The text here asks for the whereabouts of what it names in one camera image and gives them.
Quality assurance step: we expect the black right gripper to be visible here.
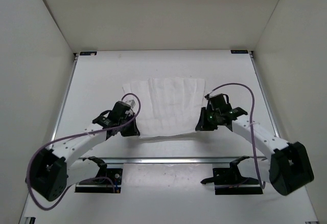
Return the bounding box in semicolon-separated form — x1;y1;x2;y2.
196;107;220;131

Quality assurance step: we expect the white pleated skirt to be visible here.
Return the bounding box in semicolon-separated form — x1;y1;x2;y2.
123;77;205;138

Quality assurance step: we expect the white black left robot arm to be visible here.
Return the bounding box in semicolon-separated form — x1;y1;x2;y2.
26;102;139;201

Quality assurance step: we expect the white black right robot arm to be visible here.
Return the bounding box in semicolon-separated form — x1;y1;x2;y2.
121;104;314;196

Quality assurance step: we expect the blue right corner label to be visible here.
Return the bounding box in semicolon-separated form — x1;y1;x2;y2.
230;50;249;54

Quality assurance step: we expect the blue corner label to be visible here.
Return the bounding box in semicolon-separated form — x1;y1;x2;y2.
230;50;249;54
79;51;97;56

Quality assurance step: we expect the blue left corner label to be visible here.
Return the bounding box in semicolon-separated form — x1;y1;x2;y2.
79;51;97;56

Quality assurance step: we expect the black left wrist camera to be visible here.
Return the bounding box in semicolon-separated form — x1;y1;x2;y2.
108;101;133;121

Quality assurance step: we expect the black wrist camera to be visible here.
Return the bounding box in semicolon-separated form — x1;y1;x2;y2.
108;101;133;121
208;94;232;113

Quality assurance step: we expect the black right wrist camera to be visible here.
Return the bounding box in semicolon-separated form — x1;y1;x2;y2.
208;94;232;113

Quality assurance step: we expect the aluminium table edge rail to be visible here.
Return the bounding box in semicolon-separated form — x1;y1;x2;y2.
78;156;271;165

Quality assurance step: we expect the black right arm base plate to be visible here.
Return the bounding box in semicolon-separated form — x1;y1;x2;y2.
200;156;263;195

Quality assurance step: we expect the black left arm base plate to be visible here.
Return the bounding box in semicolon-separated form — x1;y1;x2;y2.
75;164;123;194

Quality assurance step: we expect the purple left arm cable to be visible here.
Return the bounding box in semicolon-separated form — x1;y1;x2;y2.
26;93;143;211

